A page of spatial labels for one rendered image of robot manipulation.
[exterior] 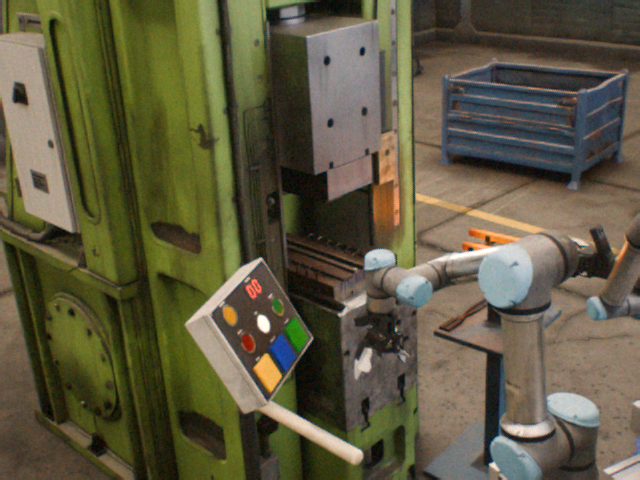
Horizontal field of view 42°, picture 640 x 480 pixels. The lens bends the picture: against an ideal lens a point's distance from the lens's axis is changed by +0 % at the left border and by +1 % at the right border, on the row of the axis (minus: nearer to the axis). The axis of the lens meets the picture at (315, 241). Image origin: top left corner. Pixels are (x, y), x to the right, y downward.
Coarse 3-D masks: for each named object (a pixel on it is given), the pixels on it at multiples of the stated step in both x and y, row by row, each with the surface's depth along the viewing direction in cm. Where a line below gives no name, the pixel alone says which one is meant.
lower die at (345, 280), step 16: (304, 240) 291; (288, 256) 280; (304, 256) 279; (320, 256) 275; (352, 256) 276; (304, 272) 270; (320, 272) 268; (336, 272) 266; (352, 272) 265; (320, 288) 264; (336, 288) 260; (352, 288) 266
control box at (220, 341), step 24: (264, 264) 229; (240, 288) 215; (264, 288) 224; (216, 312) 203; (240, 312) 211; (264, 312) 220; (288, 312) 229; (192, 336) 205; (216, 336) 202; (240, 336) 207; (264, 336) 215; (216, 360) 205; (240, 360) 203; (240, 384) 205
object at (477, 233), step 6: (474, 228) 306; (474, 234) 304; (480, 234) 303; (486, 234) 301; (492, 234) 300; (498, 234) 300; (504, 234) 299; (492, 240) 300; (498, 240) 298; (504, 240) 297; (510, 240) 295; (516, 240) 295
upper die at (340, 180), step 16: (368, 160) 256; (288, 176) 257; (304, 176) 251; (320, 176) 246; (336, 176) 247; (352, 176) 252; (368, 176) 258; (304, 192) 254; (320, 192) 248; (336, 192) 249
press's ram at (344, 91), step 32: (288, 32) 232; (320, 32) 229; (352, 32) 237; (288, 64) 233; (320, 64) 231; (352, 64) 240; (288, 96) 237; (320, 96) 234; (352, 96) 243; (288, 128) 242; (320, 128) 237; (352, 128) 247; (288, 160) 246; (320, 160) 240; (352, 160) 250
